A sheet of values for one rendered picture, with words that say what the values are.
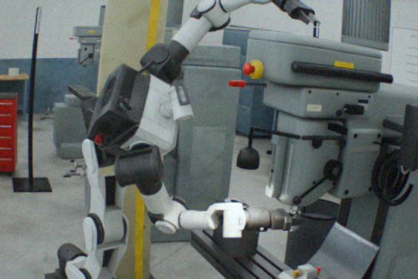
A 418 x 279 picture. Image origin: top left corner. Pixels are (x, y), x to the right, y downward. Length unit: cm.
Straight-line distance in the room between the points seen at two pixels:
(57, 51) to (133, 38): 731
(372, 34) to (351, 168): 49
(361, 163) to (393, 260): 50
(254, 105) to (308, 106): 747
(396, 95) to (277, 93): 50
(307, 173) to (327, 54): 40
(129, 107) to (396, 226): 112
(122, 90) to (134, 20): 156
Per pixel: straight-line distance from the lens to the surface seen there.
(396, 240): 198
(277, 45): 148
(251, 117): 901
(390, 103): 182
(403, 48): 694
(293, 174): 163
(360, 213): 204
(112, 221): 207
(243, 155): 153
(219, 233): 217
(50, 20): 1038
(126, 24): 316
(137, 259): 360
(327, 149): 165
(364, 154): 175
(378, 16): 177
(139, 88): 170
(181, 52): 185
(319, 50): 153
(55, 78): 1046
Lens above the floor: 186
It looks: 12 degrees down
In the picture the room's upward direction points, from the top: 5 degrees clockwise
